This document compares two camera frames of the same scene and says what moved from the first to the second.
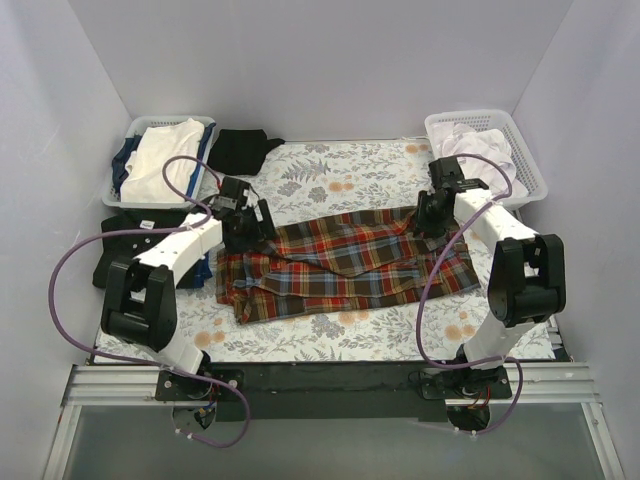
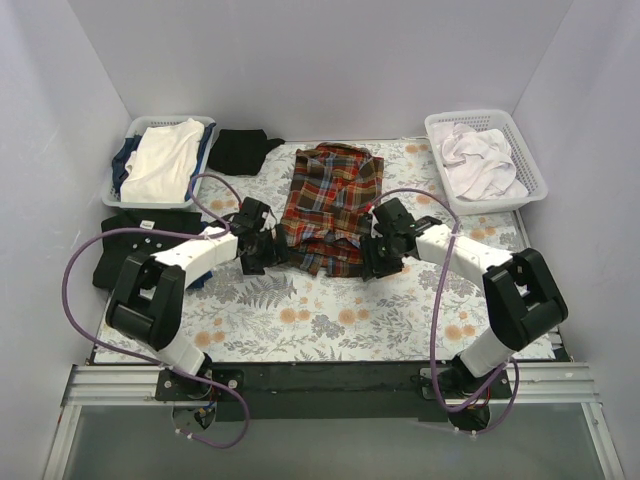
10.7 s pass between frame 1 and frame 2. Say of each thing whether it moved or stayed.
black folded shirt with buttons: stayed
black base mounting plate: stayed
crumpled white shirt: stayed
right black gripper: moved
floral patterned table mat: stayed
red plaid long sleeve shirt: moved
